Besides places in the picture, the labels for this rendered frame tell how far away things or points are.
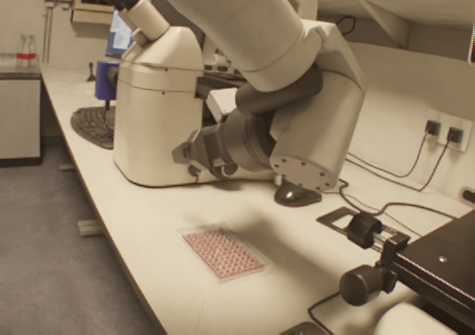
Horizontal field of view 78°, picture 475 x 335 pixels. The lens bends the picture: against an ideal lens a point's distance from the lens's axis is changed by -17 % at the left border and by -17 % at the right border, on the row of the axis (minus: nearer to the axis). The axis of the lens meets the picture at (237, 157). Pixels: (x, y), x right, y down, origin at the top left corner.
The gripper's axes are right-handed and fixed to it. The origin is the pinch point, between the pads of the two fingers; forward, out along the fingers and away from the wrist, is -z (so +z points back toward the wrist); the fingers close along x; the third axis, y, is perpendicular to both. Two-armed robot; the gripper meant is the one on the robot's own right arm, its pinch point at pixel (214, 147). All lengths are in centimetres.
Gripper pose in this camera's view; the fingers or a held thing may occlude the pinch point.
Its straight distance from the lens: 52.7
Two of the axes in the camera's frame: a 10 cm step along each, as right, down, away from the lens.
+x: -8.3, 2.0, -5.2
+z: 5.1, -1.0, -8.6
